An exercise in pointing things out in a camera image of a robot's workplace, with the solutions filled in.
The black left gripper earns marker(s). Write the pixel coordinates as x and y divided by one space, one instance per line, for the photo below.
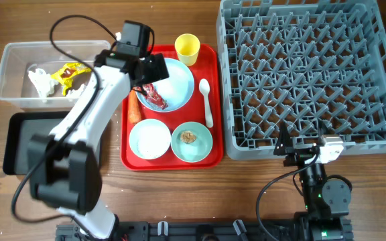
153 71

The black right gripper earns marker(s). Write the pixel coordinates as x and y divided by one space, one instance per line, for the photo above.
298 155

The red snack wrapper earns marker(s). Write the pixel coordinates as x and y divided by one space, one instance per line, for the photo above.
153 97

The light blue rice bowl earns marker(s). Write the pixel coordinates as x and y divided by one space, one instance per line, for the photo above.
144 123

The white rice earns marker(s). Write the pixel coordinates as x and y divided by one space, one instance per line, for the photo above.
152 142

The small white tissue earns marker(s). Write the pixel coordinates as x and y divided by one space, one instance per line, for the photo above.
76 93

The yellow sauce wrapper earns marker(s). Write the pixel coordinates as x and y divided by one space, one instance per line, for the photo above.
65 75

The large white tissue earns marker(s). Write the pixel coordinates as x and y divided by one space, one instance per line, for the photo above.
43 82

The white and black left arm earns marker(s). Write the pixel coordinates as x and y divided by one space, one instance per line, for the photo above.
63 169

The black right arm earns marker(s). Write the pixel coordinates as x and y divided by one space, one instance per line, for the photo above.
326 197

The grey plastic dishwasher rack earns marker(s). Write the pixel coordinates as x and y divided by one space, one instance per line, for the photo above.
305 64

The light blue plate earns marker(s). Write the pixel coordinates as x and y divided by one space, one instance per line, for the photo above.
176 90

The yellow plastic cup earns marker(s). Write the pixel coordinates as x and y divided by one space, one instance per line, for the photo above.
187 48

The orange carrot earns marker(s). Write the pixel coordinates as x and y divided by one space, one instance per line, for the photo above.
134 114

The white plastic spoon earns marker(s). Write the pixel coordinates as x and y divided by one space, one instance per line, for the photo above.
204 88

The red plastic tray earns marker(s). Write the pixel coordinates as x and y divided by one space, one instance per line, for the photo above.
205 67

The brown food scrap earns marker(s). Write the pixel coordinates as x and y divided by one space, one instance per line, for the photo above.
187 137

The light blue bowl with scrap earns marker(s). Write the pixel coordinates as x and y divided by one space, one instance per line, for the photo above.
196 151

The clear plastic bin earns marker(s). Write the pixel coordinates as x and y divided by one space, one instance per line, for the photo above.
20 58

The black plastic tray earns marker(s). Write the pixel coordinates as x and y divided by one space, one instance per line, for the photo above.
22 127

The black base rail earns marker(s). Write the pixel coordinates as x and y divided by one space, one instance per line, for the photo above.
206 231

